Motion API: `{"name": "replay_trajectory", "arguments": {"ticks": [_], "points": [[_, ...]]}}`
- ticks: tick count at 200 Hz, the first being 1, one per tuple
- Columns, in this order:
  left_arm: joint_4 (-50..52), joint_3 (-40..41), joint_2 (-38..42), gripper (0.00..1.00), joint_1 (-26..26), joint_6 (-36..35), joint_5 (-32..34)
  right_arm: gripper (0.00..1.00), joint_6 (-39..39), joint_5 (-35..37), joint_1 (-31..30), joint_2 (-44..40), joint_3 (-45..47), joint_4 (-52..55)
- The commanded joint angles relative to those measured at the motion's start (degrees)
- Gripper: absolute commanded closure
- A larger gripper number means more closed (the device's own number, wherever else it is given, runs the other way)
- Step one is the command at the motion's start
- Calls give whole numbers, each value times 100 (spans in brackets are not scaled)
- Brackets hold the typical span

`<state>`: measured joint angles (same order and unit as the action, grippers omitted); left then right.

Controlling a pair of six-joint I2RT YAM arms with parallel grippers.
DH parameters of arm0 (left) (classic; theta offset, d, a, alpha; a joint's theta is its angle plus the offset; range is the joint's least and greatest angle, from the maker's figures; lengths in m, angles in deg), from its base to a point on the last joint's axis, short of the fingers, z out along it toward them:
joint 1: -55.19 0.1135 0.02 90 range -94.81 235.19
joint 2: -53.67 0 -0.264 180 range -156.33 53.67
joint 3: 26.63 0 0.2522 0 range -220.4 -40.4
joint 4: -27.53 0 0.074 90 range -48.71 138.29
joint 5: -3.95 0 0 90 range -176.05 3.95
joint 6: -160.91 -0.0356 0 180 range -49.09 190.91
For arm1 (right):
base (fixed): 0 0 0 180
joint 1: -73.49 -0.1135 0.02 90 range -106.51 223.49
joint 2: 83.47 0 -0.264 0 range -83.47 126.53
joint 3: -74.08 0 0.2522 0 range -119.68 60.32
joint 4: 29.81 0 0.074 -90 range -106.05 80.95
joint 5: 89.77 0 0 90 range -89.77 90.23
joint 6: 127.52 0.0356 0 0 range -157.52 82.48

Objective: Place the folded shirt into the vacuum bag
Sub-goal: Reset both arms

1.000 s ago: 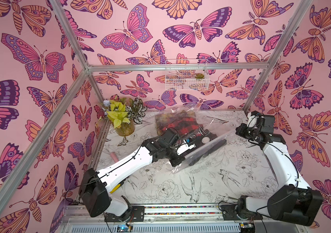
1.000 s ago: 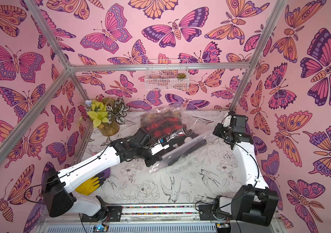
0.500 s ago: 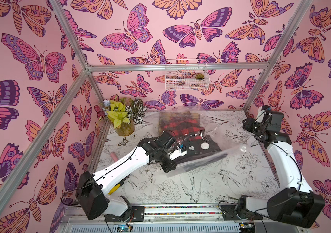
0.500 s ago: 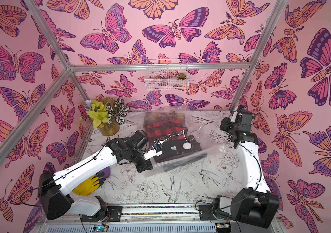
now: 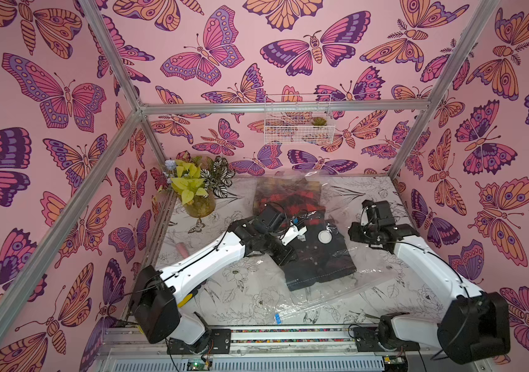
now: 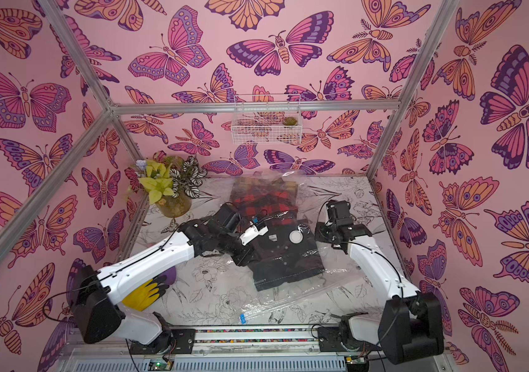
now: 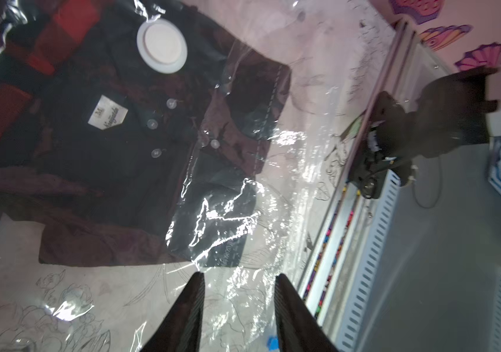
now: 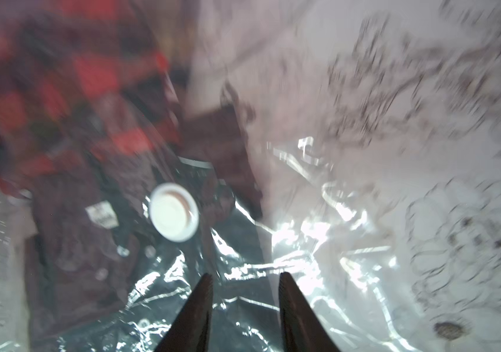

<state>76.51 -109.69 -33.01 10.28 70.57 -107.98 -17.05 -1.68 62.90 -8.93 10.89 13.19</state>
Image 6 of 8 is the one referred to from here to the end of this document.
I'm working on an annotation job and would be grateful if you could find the clear plastic vacuum bag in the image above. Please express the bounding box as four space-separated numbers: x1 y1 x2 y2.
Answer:
206 176 380 325

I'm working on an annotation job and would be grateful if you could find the red black plaid shirt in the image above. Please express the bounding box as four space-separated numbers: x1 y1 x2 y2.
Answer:
230 192 298 219

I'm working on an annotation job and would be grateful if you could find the yellow plaid shirt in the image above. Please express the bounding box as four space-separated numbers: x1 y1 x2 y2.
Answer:
230 177 298 199

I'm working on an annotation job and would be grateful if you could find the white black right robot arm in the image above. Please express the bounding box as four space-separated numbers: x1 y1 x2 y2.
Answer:
315 200 444 364

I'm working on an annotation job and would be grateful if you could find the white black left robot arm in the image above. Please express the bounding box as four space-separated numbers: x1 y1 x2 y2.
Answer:
69 203 268 353

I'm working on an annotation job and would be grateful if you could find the potted plant in glass vase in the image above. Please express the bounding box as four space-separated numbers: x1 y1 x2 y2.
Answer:
125 151 208 219

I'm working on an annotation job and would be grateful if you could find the yellow rubber glove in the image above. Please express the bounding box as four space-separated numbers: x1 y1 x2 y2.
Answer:
122 274 171 312

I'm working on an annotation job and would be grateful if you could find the small green succulent plant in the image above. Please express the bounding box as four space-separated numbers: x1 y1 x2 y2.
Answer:
282 116 298 126

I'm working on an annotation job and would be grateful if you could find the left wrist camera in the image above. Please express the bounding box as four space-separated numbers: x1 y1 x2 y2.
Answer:
240 221 268 246

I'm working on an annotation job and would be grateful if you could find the white wire wall basket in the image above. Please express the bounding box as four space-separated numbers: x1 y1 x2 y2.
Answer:
229 93 303 145

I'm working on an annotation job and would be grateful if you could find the aluminium front rail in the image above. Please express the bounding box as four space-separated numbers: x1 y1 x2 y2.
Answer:
58 323 387 370

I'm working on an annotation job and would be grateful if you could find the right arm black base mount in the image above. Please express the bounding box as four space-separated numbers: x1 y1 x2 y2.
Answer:
310 312 381 353

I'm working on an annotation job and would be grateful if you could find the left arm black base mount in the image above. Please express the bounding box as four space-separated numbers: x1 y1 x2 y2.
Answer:
128 312 196 355

